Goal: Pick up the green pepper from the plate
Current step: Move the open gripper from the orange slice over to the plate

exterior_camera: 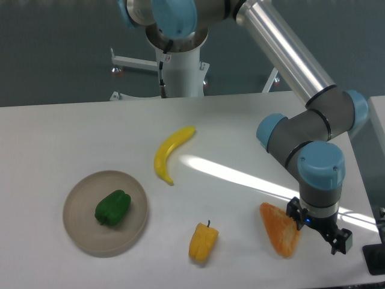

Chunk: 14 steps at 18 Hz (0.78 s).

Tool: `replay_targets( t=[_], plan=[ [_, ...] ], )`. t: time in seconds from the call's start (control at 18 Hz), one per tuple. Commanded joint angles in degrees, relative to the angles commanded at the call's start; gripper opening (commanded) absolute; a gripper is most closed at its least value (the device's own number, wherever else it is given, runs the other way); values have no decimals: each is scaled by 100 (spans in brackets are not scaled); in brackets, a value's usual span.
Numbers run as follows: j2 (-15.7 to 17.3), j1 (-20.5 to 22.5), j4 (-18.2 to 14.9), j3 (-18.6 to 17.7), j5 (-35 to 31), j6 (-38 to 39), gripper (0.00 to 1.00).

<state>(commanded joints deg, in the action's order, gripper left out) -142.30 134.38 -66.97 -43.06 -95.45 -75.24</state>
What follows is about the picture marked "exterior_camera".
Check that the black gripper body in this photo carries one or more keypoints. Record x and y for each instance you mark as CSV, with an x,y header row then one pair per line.
x,y
327,226

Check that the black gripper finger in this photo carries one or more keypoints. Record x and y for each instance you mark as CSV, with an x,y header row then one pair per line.
x,y
293,211
341,241

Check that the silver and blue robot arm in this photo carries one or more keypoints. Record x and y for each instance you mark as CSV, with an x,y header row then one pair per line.
x,y
302,144

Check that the yellow bell pepper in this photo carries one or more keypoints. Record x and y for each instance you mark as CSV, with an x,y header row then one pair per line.
x,y
202,242

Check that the green bell pepper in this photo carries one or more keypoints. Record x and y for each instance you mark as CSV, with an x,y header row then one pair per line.
x,y
111,210

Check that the beige round plate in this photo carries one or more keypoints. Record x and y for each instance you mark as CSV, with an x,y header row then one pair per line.
x,y
83,228

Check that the black device at table edge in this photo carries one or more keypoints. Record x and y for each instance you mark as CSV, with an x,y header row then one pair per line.
x,y
374,253

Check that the yellow banana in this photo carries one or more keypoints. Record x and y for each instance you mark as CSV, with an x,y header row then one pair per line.
x,y
170,144

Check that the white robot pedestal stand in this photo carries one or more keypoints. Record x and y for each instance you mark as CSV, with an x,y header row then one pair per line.
x,y
221,60

